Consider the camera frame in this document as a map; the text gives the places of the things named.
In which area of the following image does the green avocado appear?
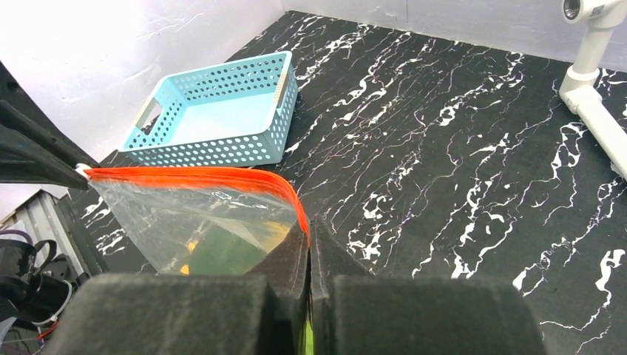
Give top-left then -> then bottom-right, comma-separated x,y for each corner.
187,227 -> 267,275

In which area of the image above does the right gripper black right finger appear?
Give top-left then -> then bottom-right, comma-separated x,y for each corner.
310,216 -> 546,354

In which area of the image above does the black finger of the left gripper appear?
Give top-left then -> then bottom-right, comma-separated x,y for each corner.
1,100 -> 99,190

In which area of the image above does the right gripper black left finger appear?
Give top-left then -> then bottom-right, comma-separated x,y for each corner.
42,226 -> 309,354

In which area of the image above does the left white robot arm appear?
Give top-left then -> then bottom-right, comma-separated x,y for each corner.
1,97 -> 95,325

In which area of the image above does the yellow lemon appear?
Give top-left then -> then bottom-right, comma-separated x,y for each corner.
262,221 -> 292,250

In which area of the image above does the white pvc pipe frame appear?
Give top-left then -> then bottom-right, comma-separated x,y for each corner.
559,0 -> 626,178

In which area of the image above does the clear zip top bag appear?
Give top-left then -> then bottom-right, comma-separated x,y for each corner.
78,165 -> 310,274

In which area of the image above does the light blue plastic basket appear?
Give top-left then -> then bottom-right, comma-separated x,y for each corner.
119,51 -> 299,167

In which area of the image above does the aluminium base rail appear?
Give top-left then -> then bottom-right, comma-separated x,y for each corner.
1,190 -> 109,276

